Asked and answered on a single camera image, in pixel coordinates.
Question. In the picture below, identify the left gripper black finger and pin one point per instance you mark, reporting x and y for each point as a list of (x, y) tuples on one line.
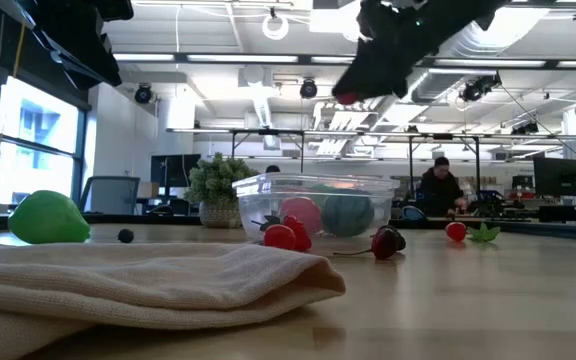
[(68, 64), (100, 67)]

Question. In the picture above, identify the small red toy tomato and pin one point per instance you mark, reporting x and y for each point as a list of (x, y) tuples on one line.
[(348, 99), (456, 232)]

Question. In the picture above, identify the striped green toy watermelon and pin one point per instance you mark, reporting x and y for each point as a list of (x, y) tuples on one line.
[(348, 216)]

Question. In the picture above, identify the large red round toy fruit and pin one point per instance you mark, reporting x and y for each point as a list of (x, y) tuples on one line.
[(305, 210)]

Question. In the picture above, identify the dark toy blackberry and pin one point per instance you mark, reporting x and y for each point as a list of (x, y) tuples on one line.
[(401, 241)]

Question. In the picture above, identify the dark red stemmed toy cherry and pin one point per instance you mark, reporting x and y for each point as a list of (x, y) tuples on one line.
[(383, 245)]

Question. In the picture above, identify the clear plastic tupperware container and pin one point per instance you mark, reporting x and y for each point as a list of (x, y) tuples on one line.
[(268, 200)]

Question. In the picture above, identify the large green toy pear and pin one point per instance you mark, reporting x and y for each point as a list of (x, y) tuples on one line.
[(48, 217)]

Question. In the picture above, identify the small dark toy blueberry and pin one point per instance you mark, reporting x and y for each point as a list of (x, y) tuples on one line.
[(126, 236)]

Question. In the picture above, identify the green toy leaf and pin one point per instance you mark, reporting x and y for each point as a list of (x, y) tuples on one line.
[(484, 234)]

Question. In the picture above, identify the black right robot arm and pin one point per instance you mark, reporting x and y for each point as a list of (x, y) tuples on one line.
[(458, 17)]

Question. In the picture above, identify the black background robot arm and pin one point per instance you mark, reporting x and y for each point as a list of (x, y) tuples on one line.
[(490, 200)]

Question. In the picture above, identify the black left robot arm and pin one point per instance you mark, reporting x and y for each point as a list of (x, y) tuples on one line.
[(115, 9)]

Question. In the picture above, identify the white ceiling light panel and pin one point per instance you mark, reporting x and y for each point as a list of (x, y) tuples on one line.
[(333, 22)]

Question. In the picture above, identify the large office window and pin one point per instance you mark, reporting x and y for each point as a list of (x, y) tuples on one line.
[(33, 150)]

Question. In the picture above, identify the person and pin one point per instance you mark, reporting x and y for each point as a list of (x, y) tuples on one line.
[(273, 169), (438, 192)]

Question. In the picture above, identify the dark blue rounded object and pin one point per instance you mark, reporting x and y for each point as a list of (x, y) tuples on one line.
[(413, 214)]

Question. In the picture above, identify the grey-blue office chair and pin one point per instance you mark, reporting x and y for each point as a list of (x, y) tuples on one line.
[(110, 195)]

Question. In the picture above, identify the black ceiling track spotlight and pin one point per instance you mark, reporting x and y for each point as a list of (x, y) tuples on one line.
[(530, 127)]

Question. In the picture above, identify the green potted plant white pot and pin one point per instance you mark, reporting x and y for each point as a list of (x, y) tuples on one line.
[(213, 175)]

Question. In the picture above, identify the small black computer monitor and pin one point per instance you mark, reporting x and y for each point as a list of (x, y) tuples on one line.
[(522, 181)]

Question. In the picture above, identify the large black computer monitor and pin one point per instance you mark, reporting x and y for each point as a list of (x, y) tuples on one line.
[(560, 177)]

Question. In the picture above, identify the folded cream cloth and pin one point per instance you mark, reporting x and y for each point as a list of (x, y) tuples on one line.
[(118, 280)]

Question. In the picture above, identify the silver ceiling air duct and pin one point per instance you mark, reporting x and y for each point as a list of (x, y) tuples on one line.
[(473, 47)]

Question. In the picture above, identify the black ceiling-mounted camera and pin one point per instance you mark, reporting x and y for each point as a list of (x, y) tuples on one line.
[(478, 89)]

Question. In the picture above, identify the black background rig frame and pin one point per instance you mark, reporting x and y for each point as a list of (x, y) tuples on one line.
[(302, 155)]

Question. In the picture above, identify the black aluminium frame rail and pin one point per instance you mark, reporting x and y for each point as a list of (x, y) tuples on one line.
[(143, 219)]

